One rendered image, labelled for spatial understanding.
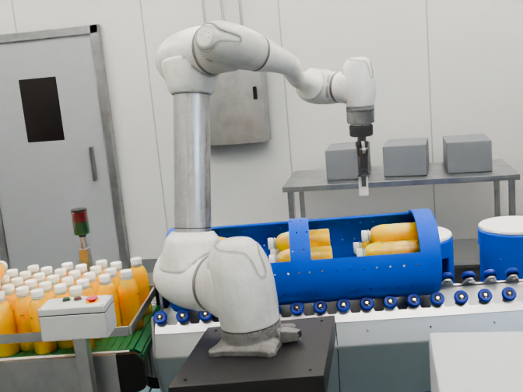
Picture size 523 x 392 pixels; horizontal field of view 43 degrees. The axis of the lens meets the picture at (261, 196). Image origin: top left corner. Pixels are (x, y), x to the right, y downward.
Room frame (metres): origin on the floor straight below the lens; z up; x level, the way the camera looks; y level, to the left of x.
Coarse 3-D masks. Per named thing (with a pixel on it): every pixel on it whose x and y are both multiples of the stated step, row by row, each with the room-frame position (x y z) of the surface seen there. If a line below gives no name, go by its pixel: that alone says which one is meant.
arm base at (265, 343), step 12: (276, 324) 1.58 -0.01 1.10; (288, 324) 1.66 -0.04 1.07; (228, 336) 1.57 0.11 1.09; (240, 336) 1.55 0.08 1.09; (252, 336) 1.54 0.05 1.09; (264, 336) 1.55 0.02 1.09; (276, 336) 1.57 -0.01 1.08; (288, 336) 1.57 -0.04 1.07; (300, 336) 1.58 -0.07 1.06; (216, 348) 1.57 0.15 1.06; (228, 348) 1.56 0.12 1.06; (240, 348) 1.54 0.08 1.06; (252, 348) 1.53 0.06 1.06; (264, 348) 1.52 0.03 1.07; (276, 348) 1.53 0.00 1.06
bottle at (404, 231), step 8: (384, 224) 2.14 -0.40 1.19; (392, 224) 2.13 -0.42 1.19; (400, 224) 2.13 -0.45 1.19; (408, 224) 2.12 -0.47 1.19; (368, 232) 2.13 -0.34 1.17; (376, 232) 2.12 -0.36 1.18; (384, 232) 2.11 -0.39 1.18; (392, 232) 2.11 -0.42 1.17; (400, 232) 2.10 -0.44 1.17; (408, 232) 2.10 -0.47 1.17; (416, 232) 2.10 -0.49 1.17; (368, 240) 2.13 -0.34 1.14; (376, 240) 2.11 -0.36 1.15; (384, 240) 2.11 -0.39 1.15; (392, 240) 2.11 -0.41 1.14
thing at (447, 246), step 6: (450, 240) 2.48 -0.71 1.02; (444, 246) 2.45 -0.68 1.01; (450, 246) 2.48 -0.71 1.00; (444, 252) 2.45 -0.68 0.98; (450, 252) 2.48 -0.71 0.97; (444, 258) 2.62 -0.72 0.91; (450, 258) 2.47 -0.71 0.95; (444, 264) 2.62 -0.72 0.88; (450, 264) 2.47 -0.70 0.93; (444, 270) 2.62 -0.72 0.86; (450, 270) 2.47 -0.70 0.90
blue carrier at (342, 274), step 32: (256, 224) 2.23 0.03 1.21; (288, 224) 2.23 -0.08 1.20; (320, 224) 2.24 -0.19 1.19; (352, 224) 2.25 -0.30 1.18; (416, 224) 2.05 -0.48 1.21; (352, 256) 2.27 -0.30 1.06; (384, 256) 2.00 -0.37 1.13; (416, 256) 1.99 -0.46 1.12; (288, 288) 2.02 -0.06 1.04; (320, 288) 2.02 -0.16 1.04; (352, 288) 2.02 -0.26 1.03; (384, 288) 2.02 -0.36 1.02; (416, 288) 2.02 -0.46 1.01
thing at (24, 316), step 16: (32, 272) 2.32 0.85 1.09; (0, 288) 2.17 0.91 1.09; (32, 288) 2.14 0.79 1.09; (0, 304) 2.03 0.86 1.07; (16, 304) 2.06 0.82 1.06; (32, 304) 2.02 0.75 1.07; (0, 320) 2.01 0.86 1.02; (16, 320) 2.06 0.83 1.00; (32, 320) 2.01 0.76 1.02; (0, 352) 2.02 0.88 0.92; (16, 352) 2.04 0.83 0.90; (48, 352) 2.01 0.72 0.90
